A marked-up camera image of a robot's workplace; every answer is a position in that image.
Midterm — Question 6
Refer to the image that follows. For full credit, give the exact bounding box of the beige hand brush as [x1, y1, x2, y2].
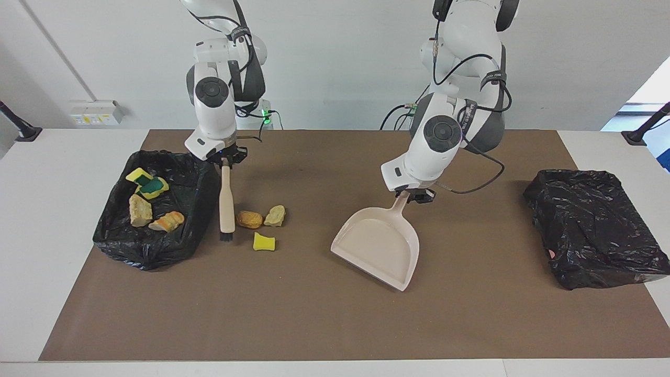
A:
[219, 160, 236, 242]

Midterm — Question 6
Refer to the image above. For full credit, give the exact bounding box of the beige bread scrap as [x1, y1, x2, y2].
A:
[263, 205, 286, 227]

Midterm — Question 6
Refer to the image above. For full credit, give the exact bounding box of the beige plastic dustpan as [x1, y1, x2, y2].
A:
[330, 191, 420, 292]

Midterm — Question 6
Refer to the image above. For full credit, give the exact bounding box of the orange striped croissant toy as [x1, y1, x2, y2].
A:
[148, 211, 185, 233]

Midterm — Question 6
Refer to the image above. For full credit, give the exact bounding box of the pale bread chunk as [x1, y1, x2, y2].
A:
[129, 194, 153, 228]

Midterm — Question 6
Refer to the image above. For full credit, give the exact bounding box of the black bag lined bin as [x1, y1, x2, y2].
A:
[93, 150, 221, 271]

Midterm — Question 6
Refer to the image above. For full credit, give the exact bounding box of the black bag bin pink spot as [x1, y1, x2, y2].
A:
[523, 169, 670, 291]

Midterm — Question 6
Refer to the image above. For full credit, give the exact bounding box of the brown table mat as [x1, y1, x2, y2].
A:
[39, 129, 670, 362]

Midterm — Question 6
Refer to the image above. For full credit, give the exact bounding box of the black clamp stand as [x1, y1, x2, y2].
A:
[621, 102, 670, 146]
[0, 101, 42, 142]

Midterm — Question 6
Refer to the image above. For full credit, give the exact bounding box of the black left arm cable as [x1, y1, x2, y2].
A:
[432, 16, 515, 195]

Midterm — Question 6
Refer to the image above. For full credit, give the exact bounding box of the black base power cable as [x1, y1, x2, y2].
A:
[379, 102, 419, 130]

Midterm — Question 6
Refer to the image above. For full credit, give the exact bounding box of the white wall socket box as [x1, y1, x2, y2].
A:
[69, 100, 125, 126]

